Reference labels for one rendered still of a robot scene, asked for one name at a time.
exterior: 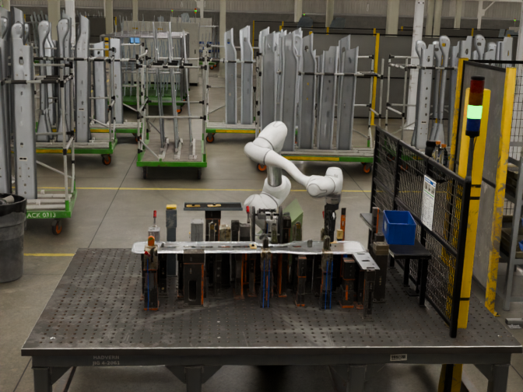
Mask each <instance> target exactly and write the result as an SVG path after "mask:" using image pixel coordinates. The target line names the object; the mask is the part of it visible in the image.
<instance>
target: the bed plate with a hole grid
mask: <svg viewBox="0 0 523 392"><path fill-rule="evenodd" d="M395 267H396V268H389V266H387V278H386V289H385V299H384V300H385V303H373V307H372V317H373V318H374V320H375V321H374V322H363V320H362V318H361V316H360V314H361V313H363V310H358V309H357V308H356V307H355V305H354V304H353V305H354V307H353V308H350V309H346V308H342V307H341V305H340V306H339V304H338V303H337V302H339V300H340V289H341V287H342V285H340V287H336V292H337V294H331V309H330V310H319V308H320V306H319V305H318V302H319V298H320V297H314V293H313V292H312V295H305V298H304V303H305V306H307V308H305V307H303V306H302V307H299V306H296V305H294V304H293V301H295V300H296V295H294V293H293V285H290V284H289V283H286V297H278V294H277V291H276V289H277V286H276V287H273V298H270V304H271V305H272V308H270V309H265V308H264V309H263V308H259V307H260V306H257V303H256V302H258V301H259V293H260V285H255V286H254V288H255V290H256V294H257V297H248V296H247V289H249V285H243V290H244V298H245V299H234V298H233V289H235V282H233V283H232V282H231V283H232V284H231V287H230V288H228V289H226V288H221V289H225V290H226V298H225V299H209V298H208V289H213V288H209V287H208V285H210V284H209V277H206V298H203V301H204V302H205V301H209V308H206V309H178V308H177V306H178V302H183V301H184V300H176V296H177V289H178V260H177V254H176V272H177V277H167V291H169V296H168V298H158V301H159V303H160V304H161V307H158V310H159V311H156V310H149V311H146V310H145V311H144V312H142V309H144V306H143V305H144V300H140V296H141V292H142V262H141V254H133V253H132V249H131V248H78V249H77V251H76V252H75V254H74V256H73V258H72V259H71V261H70V263H69V265H68V267H67V268H66V270H65V272H64V274H63V276H62V277H61V279H60V281H59V283H58V284H57V286H56V288H55V290H54V291H53V293H52V295H51V297H50V299H49V300H48V302H47V304H46V306H45V308H44V309H43V311H42V313H41V315H40V316H39V318H38V320H37V322H36V323H35V325H34V327H33V329H32V331H31V332H30V334H29V336H28V338H27V340H26V341H25V343H24V345H23V347H22V348H21V356H75V355H355V354H496V353H522V345H521V344H520V343H519V342H518V341H517V339H516V338H515V337H513V335H512V334H511V333H510V332H509V331H508V330H507V329H506V327H505V326H504V325H503V324H502V323H501V322H500V321H499V320H498V319H497V318H495V316H494V315H493V314H492V313H491V312H490V311H489V310H488V309H487V308H486V307H485V306H484V305H483V303H482V302H481V301H480V300H479V299H478V298H477V297H476V296H475V295H474V294H473V293H472V291H471V290H470V298H469V312H468V320H467V328H466V329H464V328H458V329H457V337H456V338H451V337H450V336H449V331H450V328H449V326H448V325H446V323H445V322H444V320H443V319H442V318H441V316H440V315H439V314H438V312H437V311H436V310H435V309H434V308H433V307H432V306H431V304H430V303H429V302H428V301H427V299H426V298H425V303H424V304H425V305H426V307H419V306H418V304H417V303H416V302H419V297H418V296H409V295H408V294H407V292H406V291H405V290H406V289H416V286H415V285H414V283H413V282H412V281H411V279H410V278H409V285H410V287H404V286H403V284H402V283H401V282H403V274H404V271H403V270H402V269H401V267H400V266H399V265H398V264H397V262H396V261H395ZM311 291H312V290H311Z"/></svg>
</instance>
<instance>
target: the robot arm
mask: <svg viewBox="0 0 523 392"><path fill-rule="evenodd" d="M286 135H287V128H286V126H285V124H284V123H282V122H280V121H274V122H272V123H271V124H269V125H268V126H267V127H266V128H265V129H264V130H263V131H262V132H261V133H260V135H259V136H258V137H257V138H256V139H255V140H254V141H253V142H249V143H247V144H246V146H245V147H244V153H245V154H246V156H247V157H248V158H250V159H252V160H253V161H255V162H256V163H260V164H263V165H266V166H267V178H266V179H265V183H264V187H263V189H262V192H261V193H260V195H258V194H253V195H251V196H250V197H249V198H248V199H247V200H246V201H245V203H244V209H245V211H246V206H249V212H250V213H249V218H250V219H251V215H252V206H254V207H255V213H257V210H258V209H259V208H260V209H263V208H265V209H274V208H275V209H277V208H278V207H279V206H280V205H281V204H282V203H283V201H284V200H285V199H286V197H287V195H288V194H289V192H290V188H291V183H290V181H289V179H288V178H287V177H285V176H283V175H282V169H284V170H285V171H286V172H287V173H288V174H289V175H290V176H291V177H292V178H293V179H294V180H295V181H297V182H298V183H299V184H302V185H303V186H305V187H306V190H307V192H308V194H309V195H310V196H311V197H314V198H322V197H324V196H325V201H326V208H327V209H328V210H329V211H328V235H329V236H330V239H331V241H330V242H334V231H335V220H336V212H335V210H338V209H339V203H340V199H341V191H342V182H343V179H342V171H341V169H339V168H338V167H329V168H328V169H327V171H326V174H325V176H324V177H321V176H315V175H312V176H311V177H307V176H304V175H303V174H302V173H301V172H300V171H299V170H298V169H297V168H296V167H295V166H294V165H293V164H292V163H291V162H290V161H289V160H287V159H285V158H283V157H282V156H281V149H282V148H283V143H284V141H285V137H286ZM246 213H247V211H246ZM255 224H256V225H257V226H258V227H259V228H260V229H261V230H262V233H265V220H264V219H258V217H257V216H255Z"/></svg>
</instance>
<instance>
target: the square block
mask: <svg viewBox="0 0 523 392"><path fill-rule="evenodd" d="M388 255H389V245H388V244H387V243H386V242H374V245H373V259H374V261H375V262H376V264H377V265H378V267H379V268H380V270H375V271H376V275H375V283H374V296H373V303H385V300H384V299H385V289H386V278H387V266H388Z"/></svg>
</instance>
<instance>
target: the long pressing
mask: <svg viewBox="0 0 523 392"><path fill-rule="evenodd" d="M312 242H313V243H312V247H308V246H307V241H293V242H290V243H284V244H269V247H270V249H271V252H272V254H299V255H316V254H321V253H322V248H323V243H324V241H312ZM337 242H338V243H331V246H330V248H331V249H332V252H333V254H352V253H367V251H366V250H365V249H364V247H363V245H362V244H361V243H360V242H359V241H337ZM161 243H164V244H165V247H161ZM146 244H148V242H135V243H134V244H133V245H132V253H133V254H144V248H145V245H146ZM155 244H157V245H158V254H182V253H183V250H184V249H205V254H260V253H261V248H260V247H262V243H257V242H253V241H194V242H155ZM249 244H256V247H257V249H251V248H250V247H249V246H250V245H249ZM335 246H336V247H335Z"/></svg>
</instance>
